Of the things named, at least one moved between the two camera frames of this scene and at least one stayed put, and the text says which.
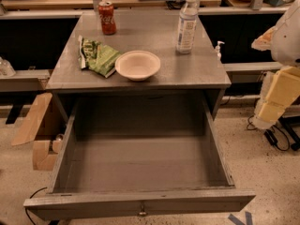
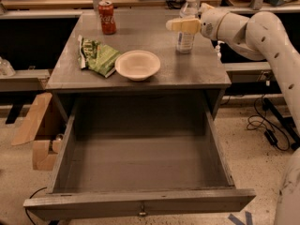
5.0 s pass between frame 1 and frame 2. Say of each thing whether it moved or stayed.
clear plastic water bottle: stayed
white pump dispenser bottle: stayed
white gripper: moved
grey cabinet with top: stayed
